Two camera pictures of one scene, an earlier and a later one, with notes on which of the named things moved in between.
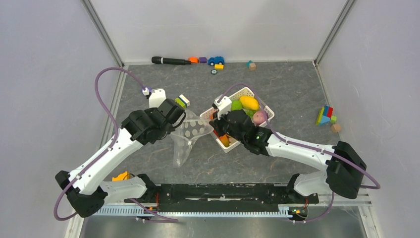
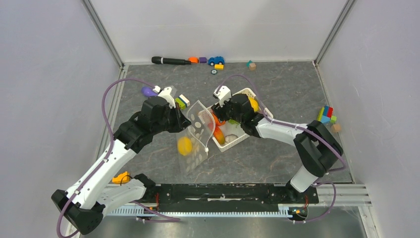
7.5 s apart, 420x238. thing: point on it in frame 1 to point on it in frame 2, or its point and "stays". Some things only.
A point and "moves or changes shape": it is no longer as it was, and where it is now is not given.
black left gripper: x=150 y=110 stays
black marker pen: x=160 y=60 stays
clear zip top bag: x=183 y=137 moves or changes shape
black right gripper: x=217 y=123 to x=218 y=110
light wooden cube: x=336 y=128 stays
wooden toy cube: x=252 y=66 stays
